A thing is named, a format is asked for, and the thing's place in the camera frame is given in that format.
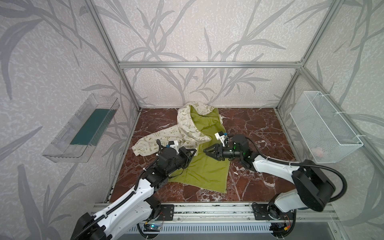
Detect cream and green printed jacket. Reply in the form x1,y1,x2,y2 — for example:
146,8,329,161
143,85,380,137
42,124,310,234
132,102,230,193

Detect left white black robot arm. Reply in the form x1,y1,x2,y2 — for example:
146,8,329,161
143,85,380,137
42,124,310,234
71,146,197,240

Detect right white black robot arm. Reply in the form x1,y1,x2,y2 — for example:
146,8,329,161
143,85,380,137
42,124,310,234
204,132,348,220

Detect small green lit circuit board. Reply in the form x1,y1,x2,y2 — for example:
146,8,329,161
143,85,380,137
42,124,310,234
143,222,164,232

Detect pink object in basket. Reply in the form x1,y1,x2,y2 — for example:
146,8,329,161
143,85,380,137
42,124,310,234
311,147,326,159

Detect green mat in tray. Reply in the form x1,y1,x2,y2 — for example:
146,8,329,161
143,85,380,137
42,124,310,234
70,109,109,146

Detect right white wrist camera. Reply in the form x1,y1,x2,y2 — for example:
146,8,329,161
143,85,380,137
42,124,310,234
215,132,229,147

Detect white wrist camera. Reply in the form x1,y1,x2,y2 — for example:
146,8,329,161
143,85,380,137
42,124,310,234
166,141,179,154
215,132,229,147

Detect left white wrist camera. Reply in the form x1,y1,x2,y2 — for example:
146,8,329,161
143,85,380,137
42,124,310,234
166,141,179,154

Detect left corrugated black cable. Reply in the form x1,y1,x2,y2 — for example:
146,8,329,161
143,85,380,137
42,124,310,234
71,188,136,240

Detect corrugated black cable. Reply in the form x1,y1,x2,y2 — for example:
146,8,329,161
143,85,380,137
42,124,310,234
71,188,136,240
244,136,348,202

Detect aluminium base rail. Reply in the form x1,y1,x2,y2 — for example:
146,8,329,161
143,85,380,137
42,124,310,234
89,201,340,225

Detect white wire mesh basket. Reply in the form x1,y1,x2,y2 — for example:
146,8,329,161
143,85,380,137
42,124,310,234
290,91,364,164

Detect clear plastic wall tray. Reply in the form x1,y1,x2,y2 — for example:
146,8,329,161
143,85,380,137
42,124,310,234
42,94,120,163

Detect aluminium cage frame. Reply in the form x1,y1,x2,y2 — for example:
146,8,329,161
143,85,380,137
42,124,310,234
83,0,384,226

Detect right corrugated black cable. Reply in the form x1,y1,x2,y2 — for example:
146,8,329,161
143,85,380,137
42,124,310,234
244,136,348,202

